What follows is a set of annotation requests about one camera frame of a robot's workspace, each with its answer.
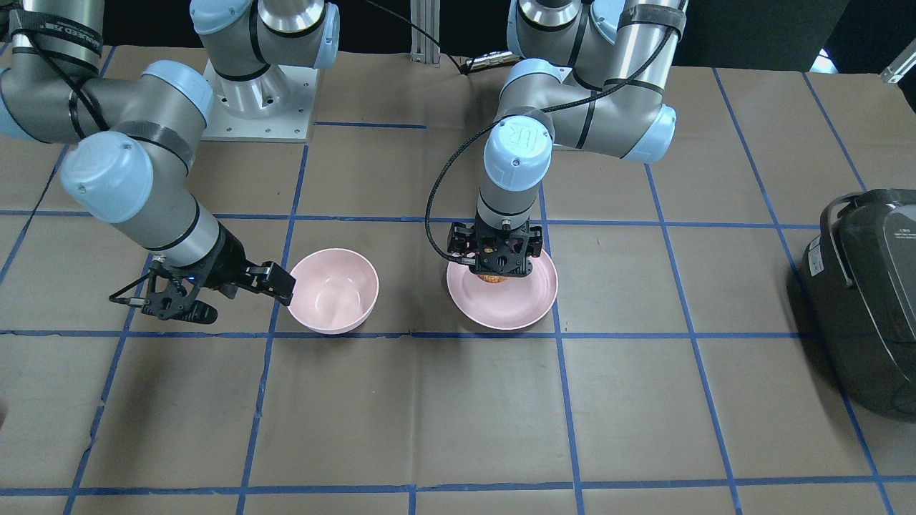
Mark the dark grey rice cooker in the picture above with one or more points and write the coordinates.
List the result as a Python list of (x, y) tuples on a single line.
[(860, 275)]

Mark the pink plate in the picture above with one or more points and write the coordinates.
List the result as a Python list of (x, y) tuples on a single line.
[(513, 304)]

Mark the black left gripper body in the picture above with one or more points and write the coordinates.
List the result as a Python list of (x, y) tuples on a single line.
[(459, 240)]

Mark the aluminium frame post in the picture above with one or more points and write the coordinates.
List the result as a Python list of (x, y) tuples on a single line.
[(424, 31)]

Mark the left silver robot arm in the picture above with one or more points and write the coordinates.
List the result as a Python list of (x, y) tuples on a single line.
[(591, 76)]

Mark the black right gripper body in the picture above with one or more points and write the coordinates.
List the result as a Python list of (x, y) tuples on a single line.
[(230, 263)]

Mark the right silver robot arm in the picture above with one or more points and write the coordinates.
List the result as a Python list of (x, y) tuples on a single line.
[(134, 142)]

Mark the pink bowl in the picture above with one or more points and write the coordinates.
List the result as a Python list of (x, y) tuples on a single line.
[(335, 291)]

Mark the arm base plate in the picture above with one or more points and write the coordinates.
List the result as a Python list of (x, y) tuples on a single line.
[(275, 107)]

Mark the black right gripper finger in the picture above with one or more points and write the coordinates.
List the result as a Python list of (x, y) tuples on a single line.
[(271, 279)]

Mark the red yellow apple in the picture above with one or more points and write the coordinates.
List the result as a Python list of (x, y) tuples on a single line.
[(491, 279)]

